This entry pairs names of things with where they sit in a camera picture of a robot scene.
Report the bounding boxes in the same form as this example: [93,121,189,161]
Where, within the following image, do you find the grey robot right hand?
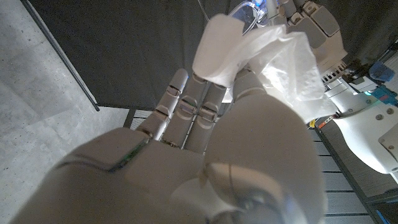
[9,68,325,224]

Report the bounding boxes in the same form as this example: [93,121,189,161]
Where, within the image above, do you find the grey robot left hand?
[267,0,348,83]

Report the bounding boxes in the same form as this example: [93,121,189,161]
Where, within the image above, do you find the white tissue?
[192,14,338,124]

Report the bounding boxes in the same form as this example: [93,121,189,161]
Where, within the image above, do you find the clear plastic glasses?
[228,1,268,35]

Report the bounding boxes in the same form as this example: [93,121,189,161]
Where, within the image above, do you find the black backdrop stand pole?
[20,0,100,112]

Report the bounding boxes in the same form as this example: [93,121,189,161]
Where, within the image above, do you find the black backdrop curtain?
[27,0,398,110]

